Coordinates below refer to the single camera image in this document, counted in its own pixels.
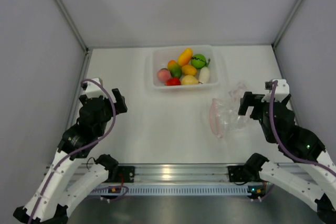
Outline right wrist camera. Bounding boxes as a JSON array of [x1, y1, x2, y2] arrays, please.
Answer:
[[262, 79, 290, 102]]

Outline white slotted cable duct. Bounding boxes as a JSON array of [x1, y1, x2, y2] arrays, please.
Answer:
[[89, 185, 263, 196]]

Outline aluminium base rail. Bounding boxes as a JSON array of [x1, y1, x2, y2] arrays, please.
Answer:
[[73, 163, 308, 183]]

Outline clear zip top bag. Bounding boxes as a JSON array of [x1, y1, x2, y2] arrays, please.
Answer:
[[208, 81, 251, 139]]

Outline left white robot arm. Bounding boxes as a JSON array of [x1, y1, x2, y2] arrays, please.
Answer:
[[13, 87, 128, 223]]

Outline red fake apple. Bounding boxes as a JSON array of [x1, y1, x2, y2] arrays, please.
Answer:
[[165, 78, 181, 87]]

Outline yellow fake banana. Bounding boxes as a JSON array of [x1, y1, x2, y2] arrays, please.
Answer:
[[177, 48, 193, 67]]

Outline green fake avocado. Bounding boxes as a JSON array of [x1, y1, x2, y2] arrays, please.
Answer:
[[167, 60, 182, 78]]

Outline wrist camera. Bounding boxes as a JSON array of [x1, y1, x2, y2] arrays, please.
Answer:
[[81, 81, 104, 99], [262, 79, 290, 102]]

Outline pink fake peach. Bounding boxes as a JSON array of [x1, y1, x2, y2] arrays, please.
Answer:
[[156, 68, 172, 83]]

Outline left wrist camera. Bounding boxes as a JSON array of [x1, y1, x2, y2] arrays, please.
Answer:
[[81, 81, 104, 99]]

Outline clear plastic perforated bin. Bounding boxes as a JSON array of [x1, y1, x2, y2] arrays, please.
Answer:
[[150, 45, 222, 91]]

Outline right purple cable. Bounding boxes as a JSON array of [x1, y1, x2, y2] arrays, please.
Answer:
[[269, 81, 336, 177]]

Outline orange fake fruit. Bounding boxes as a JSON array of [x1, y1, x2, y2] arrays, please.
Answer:
[[181, 65, 197, 76]]

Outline pale yellow fake pear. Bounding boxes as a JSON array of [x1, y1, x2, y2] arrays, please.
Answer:
[[181, 75, 200, 86]]

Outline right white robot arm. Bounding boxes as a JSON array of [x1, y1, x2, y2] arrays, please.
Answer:
[[238, 90, 335, 223]]

